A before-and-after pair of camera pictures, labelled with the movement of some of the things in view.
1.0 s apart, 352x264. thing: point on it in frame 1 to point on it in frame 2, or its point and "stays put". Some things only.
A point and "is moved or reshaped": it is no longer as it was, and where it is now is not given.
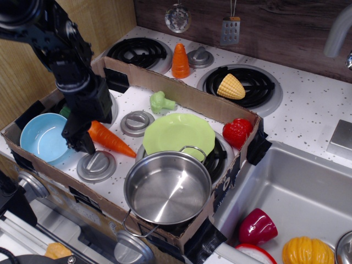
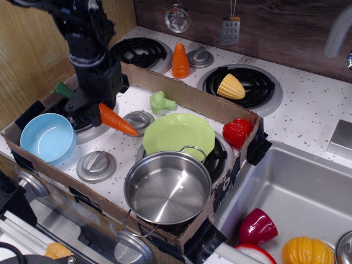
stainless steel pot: [164, 188] stays put
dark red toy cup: [256, 227] stays put
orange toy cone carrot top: [181, 67] stays put
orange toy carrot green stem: [102, 135] is moved or reshaped
